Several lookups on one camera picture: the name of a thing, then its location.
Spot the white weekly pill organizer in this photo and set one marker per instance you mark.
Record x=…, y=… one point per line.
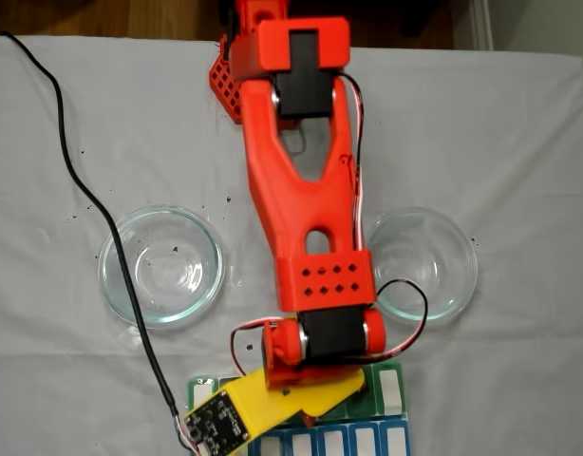
x=362, y=439

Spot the white tablecloth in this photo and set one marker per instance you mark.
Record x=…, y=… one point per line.
x=462, y=119

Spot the black table clamp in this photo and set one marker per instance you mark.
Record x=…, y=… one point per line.
x=231, y=28

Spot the camera board on yellow mount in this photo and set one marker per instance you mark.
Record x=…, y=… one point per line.
x=215, y=423

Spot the white baseboard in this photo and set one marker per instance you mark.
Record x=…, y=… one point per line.
x=483, y=24

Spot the clear glass bowl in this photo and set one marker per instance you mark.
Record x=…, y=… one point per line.
x=177, y=266
x=438, y=266

